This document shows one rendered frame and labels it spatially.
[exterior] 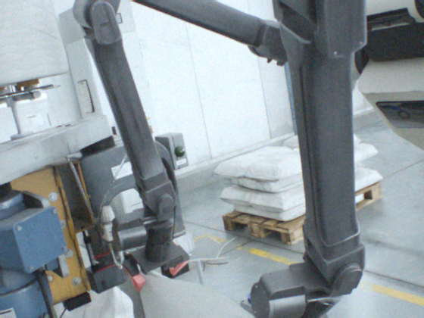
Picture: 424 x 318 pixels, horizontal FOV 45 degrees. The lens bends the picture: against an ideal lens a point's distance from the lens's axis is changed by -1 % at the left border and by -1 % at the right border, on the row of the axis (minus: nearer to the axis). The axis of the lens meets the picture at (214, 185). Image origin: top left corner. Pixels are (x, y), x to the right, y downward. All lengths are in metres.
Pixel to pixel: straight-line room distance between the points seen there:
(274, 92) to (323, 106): 6.47
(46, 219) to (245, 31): 0.52
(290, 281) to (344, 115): 0.26
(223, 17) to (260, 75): 5.84
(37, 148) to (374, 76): 0.68
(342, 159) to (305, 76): 0.12
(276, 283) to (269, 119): 6.27
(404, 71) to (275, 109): 5.97
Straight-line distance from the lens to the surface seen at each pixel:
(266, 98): 6.91
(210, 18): 1.02
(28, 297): 1.03
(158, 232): 1.08
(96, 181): 1.25
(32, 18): 1.01
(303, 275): 0.73
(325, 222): 0.64
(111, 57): 0.95
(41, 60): 1.00
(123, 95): 0.97
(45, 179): 1.21
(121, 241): 1.06
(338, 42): 0.47
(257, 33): 1.07
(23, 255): 0.93
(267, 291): 0.71
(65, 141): 1.13
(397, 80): 1.06
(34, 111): 4.04
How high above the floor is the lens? 1.51
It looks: 14 degrees down
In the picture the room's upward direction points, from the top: 11 degrees counter-clockwise
